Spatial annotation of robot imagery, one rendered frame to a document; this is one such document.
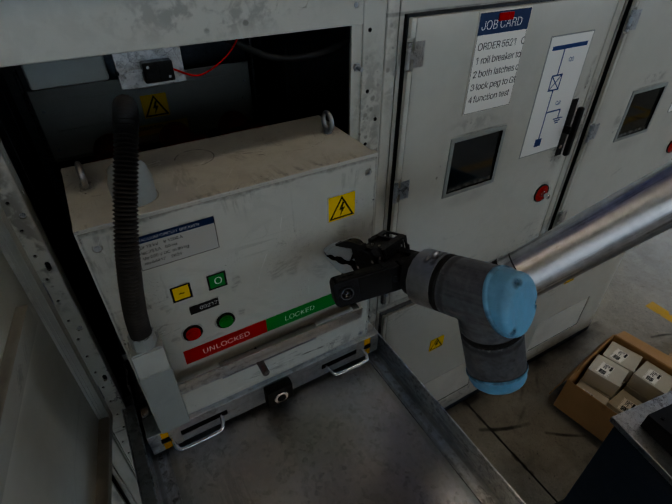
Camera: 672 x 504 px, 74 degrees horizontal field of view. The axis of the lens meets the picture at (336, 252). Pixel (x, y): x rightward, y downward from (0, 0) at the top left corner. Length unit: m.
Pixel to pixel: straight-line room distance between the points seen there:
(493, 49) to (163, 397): 0.93
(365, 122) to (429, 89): 0.15
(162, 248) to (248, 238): 0.14
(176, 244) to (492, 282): 0.46
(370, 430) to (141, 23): 0.85
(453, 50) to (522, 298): 0.57
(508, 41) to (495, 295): 0.66
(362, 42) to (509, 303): 0.54
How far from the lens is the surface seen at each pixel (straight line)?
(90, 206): 0.74
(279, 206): 0.75
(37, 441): 0.85
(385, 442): 1.02
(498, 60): 1.12
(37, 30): 0.75
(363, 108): 0.94
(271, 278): 0.82
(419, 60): 0.96
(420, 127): 1.02
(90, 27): 0.75
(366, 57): 0.91
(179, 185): 0.75
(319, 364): 1.05
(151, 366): 0.72
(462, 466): 1.02
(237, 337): 0.89
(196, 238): 0.72
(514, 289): 0.61
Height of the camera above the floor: 1.73
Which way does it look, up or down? 37 degrees down
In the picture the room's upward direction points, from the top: straight up
